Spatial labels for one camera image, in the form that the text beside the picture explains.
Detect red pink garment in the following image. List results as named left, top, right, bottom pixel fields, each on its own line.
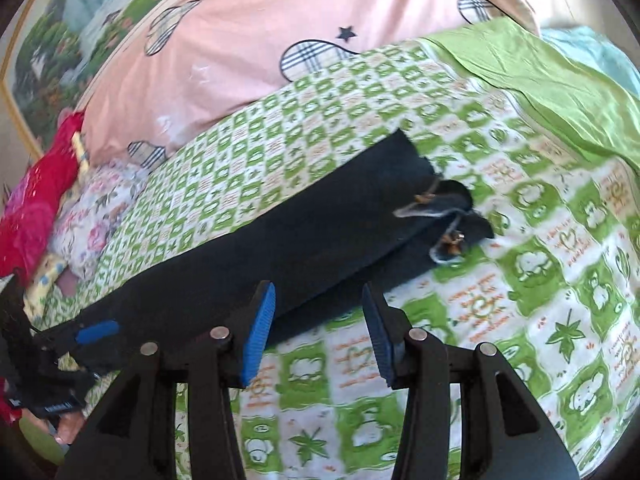
left=0, top=110, right=87, bottom=281

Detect landscape wall poster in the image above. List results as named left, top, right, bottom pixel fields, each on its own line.
left=2, top=0, right=226, bottom=143

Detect pink quilt with plaid shapes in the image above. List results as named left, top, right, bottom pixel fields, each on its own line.
left=75, top=0, right=543, bottom=166

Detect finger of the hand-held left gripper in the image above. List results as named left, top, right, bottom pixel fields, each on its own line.
left=31, top=320, right=122, bottom=356

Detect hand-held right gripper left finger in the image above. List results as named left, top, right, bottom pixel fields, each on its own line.
left=54, top=281, right=277, bottom=480

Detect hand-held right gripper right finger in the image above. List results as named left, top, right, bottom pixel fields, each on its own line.
left=361, top=282, right=581, bottom=480

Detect floral pillow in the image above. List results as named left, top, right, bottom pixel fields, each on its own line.
left=47, top=160, right=151, bottom=281

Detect green blanket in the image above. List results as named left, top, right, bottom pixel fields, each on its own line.
left=425, top=17, right=640, bottom=173

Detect yellow patterned cloth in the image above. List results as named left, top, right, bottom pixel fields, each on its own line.
left=22, top=252, right=71, bottom=321

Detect light blue cloth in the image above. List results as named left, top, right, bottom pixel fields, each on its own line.
left=540, top=27, right=640, bottom=91

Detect green white patterned bed sheet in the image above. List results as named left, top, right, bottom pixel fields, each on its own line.
left=40, top=40, right=640, bottom=480

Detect dark navy pants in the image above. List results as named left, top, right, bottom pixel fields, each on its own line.
left=35, top=129, right=496, bottom=376

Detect person's left hand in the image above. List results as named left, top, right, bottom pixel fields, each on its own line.
left=25, top=407, right=88, bottom=453

